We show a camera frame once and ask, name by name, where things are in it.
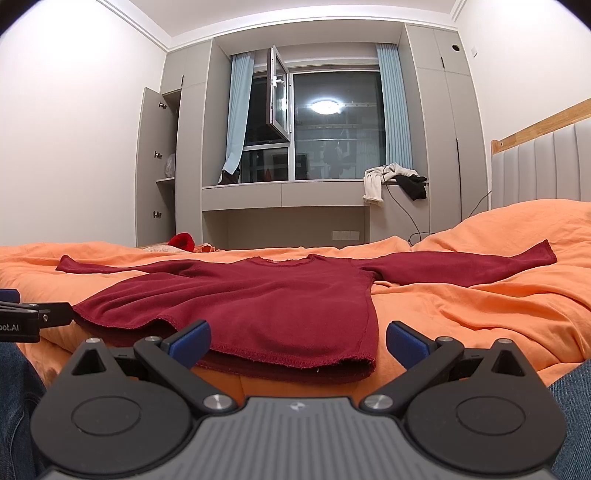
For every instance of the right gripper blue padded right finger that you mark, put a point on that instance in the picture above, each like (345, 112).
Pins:
(427, 362)

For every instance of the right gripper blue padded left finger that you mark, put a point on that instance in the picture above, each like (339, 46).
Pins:
(168, 362)

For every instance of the dark red long-sleeve sweater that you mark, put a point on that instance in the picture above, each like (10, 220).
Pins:
(313, 313)

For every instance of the person's jeans leg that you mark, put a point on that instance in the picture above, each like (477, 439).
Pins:
(21, 391)

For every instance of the floral pink cloth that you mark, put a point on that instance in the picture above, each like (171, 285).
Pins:
(162, 248)

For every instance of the bright red cloth item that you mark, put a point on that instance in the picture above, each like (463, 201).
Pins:
(182, 241)

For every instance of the orange bed duvet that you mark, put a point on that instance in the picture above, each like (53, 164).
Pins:
(545, 311)

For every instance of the black garment on sill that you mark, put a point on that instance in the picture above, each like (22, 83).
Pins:
(414, 186)

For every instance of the grey window desk unit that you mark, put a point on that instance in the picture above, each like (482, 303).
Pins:
(305, 213)

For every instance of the open grey wardrobe door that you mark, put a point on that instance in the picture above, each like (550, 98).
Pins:
(154, 191)

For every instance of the right light blue curtain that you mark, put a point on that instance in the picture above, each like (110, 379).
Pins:
(397, 126)

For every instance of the light blue curtain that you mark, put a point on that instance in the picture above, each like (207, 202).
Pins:
(238, 109)
(397, 126)

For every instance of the right grey wardrobe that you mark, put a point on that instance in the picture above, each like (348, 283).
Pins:
(445, 124)

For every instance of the open window sash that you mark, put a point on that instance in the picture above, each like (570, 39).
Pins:
(277, 94)

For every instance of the left light blue curtain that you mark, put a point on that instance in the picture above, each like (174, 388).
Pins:
(238, 109)

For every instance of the white wall socket plate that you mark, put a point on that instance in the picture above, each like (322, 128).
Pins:
(343, 236)

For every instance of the padded headboard with wood rail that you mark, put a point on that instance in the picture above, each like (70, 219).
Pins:
(547, 160)

